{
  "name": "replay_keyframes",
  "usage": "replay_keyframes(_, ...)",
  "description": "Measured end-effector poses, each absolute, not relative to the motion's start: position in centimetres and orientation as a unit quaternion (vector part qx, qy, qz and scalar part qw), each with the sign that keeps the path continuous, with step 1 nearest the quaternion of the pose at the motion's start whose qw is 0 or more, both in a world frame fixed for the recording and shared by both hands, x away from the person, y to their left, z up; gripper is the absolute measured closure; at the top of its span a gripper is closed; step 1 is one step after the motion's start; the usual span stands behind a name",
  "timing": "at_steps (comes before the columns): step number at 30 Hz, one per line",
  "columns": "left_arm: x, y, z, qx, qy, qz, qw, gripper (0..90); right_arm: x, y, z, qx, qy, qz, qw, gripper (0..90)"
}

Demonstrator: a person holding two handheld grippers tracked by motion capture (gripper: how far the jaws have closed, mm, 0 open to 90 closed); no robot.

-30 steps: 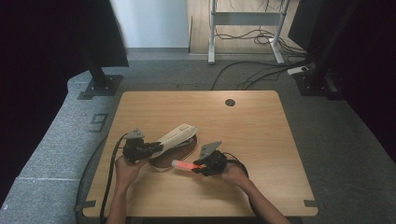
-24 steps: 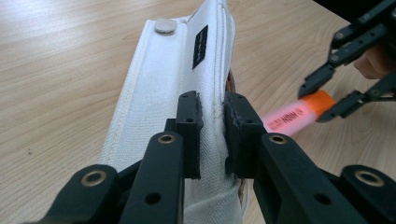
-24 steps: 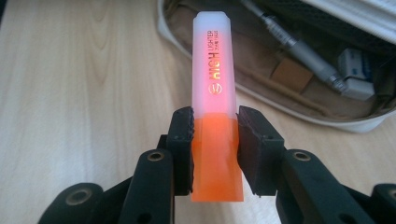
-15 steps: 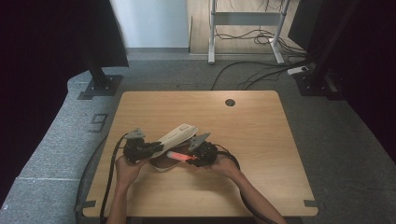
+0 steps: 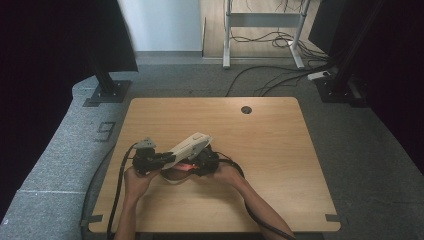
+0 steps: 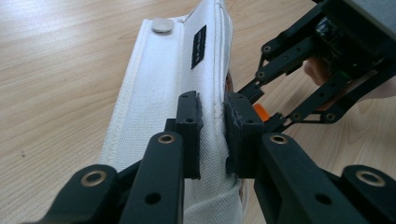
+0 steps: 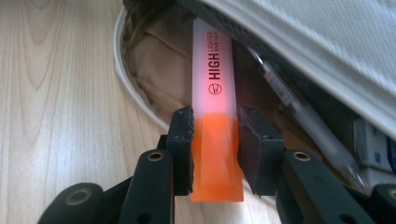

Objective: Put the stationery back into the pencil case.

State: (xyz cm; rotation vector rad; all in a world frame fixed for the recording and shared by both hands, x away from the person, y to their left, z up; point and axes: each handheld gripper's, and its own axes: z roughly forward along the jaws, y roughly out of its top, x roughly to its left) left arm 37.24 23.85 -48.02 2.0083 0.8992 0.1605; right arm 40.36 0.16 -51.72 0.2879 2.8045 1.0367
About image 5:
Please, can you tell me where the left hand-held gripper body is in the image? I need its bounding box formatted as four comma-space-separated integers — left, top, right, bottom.
132, 136, 162, 177

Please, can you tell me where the black stand with base plate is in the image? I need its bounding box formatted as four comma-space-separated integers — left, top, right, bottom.
314, 0, 388, 108
82, 54, 133, 108

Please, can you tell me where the person's right hand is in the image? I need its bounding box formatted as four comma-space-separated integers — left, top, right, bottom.
213, 162, 247, 190

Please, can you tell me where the black curtain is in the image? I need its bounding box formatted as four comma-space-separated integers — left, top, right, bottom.
307, 0, 424, 176
0, 0, 140, 223

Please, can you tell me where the person's left hand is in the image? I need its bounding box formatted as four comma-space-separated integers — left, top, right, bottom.
123, 165, 162, 202

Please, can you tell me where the long black floor cable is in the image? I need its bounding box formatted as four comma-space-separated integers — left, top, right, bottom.
225, 64, 336, 98

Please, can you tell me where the white metal desk frame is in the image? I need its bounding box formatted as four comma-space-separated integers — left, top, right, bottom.
222, 0, 313, 70

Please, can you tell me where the white power strip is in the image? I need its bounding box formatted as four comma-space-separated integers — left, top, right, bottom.
306, 70, 332, 81

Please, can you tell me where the bundle of floor cables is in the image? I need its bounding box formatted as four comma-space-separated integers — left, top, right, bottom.
229, 29, 331, 63

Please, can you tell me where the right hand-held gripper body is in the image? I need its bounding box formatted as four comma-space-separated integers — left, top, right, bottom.
162, 131, 222, 177

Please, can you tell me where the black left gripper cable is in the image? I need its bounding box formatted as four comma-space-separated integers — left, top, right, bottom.
106, 142, 138, 240

